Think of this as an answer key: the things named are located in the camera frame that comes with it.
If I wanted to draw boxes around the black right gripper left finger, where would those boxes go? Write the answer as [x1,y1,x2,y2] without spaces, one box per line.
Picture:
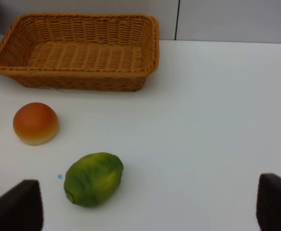
[0,180,44,231]

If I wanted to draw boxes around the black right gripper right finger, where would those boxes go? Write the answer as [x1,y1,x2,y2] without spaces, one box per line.
[256,173,281,231]

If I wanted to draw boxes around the green lime fruit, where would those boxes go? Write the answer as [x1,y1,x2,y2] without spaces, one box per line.
[64,153,124,207]

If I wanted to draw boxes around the brown bread bun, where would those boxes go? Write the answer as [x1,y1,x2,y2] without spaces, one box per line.
[13,103,59,146]

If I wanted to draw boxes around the orange wicker basket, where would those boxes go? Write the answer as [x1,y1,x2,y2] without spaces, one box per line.
[0,13,160,91]

